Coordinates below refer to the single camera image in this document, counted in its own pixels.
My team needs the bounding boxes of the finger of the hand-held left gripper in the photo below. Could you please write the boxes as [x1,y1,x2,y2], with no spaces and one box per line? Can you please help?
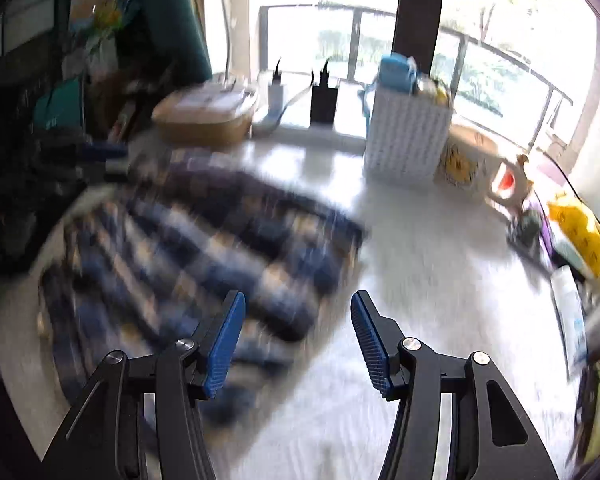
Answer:
[45,140,131,160]
[75,160,131,184]

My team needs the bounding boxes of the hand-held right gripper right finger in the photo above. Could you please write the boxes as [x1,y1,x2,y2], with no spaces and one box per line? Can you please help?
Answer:
[350,290,561,480]

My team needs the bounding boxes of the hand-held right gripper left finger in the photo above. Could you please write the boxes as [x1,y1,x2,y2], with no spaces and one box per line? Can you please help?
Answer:
[42,290,247,480]

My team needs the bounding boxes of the blue plaid shirt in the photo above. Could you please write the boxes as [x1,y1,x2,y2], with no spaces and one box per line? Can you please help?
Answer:
[37,147,371,426]

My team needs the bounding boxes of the tablet with teal screen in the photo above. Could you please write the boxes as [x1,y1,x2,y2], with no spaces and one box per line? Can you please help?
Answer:
[32,79,86,131]

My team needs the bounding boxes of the white textured table cloth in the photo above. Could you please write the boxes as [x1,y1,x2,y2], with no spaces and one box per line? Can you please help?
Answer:
[0,125,597,480]

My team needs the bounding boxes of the brown food container clear lid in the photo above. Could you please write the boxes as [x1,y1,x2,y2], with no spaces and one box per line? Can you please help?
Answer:
[151,82,259,148]

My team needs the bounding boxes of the pink white snack bag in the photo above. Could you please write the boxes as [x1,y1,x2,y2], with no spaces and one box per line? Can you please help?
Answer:
[69,0,142,63]

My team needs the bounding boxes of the dark green curtain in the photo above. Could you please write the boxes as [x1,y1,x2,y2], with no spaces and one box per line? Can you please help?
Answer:
[137,0,213,82]

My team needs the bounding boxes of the white plug charger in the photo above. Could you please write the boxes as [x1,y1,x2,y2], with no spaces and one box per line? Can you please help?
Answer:
[266,72,286,116]

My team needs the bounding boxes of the grey desk lamp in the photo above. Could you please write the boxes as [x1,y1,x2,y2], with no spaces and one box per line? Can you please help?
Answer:
[177,0,251,92]

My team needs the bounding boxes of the small dark figurine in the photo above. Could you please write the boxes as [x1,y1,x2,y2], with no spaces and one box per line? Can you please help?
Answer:
[509,205,547,258]

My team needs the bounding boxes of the white lotion tube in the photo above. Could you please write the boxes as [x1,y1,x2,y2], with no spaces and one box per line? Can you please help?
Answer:
[550,266,589,367]

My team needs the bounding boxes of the cream bear print mug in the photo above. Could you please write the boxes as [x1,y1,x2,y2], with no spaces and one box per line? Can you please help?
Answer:
[437,122,533,216]

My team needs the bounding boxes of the white perforated basket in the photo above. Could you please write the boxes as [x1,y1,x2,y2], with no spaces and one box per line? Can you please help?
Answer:
[364,82,453,188]

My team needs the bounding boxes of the black plug charger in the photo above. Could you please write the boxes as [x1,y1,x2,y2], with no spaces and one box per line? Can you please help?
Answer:
[310,82,340,125]

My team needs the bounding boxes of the yellow wipes packet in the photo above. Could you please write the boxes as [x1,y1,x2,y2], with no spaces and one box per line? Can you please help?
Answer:
[547,192,600,281]

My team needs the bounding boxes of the small yellow packets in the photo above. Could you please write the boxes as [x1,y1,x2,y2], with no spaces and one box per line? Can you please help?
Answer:
[417,75,454,109]

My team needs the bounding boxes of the balcony glass railing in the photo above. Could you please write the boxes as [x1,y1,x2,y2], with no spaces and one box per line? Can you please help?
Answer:
[257,4,576,147]

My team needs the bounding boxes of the dark window frame post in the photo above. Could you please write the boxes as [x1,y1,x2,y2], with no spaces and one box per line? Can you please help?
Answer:
[392,0,447,62]

